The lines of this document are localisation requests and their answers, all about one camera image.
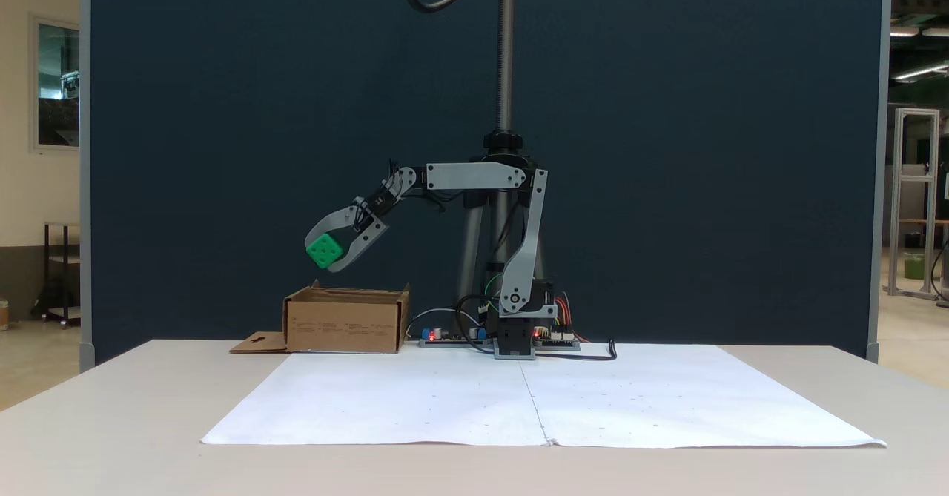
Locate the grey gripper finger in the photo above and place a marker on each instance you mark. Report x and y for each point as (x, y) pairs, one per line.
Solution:
(334, 220)
(365, 248)

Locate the green dice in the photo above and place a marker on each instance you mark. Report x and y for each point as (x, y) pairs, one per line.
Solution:
(325, 251)

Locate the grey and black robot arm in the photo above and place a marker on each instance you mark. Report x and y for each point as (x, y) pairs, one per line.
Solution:
(474, 177)

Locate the green bin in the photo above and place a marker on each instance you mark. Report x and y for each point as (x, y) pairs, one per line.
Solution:
(913, 266)

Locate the open brown cardboard box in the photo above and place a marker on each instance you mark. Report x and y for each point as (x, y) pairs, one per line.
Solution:
(341, 325)

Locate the blue circuit board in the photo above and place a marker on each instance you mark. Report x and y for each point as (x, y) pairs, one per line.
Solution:
(452, 339)

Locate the dark blue partition panel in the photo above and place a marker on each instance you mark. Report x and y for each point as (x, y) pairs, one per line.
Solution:
(222, 147)

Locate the white paper sheet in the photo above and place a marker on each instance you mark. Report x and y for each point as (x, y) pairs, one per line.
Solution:
(385, 399)
(689, 399)

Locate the black and silver tripod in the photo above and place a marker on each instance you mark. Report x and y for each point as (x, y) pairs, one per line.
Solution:
(506, 51)

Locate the green circuit board, red LED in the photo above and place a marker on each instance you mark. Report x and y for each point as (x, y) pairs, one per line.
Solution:
(560, 342)

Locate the black shelf cart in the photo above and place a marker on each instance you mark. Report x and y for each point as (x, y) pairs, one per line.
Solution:
(55, 273)

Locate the ceiling light strip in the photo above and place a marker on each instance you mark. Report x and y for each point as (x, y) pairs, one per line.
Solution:
(923, 72)
(904, 32)

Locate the framed wall window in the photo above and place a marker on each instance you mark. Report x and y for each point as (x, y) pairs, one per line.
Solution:
(58, 84)

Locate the aluminium profile frame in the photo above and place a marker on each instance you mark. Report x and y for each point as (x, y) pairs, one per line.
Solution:
(897, 199)

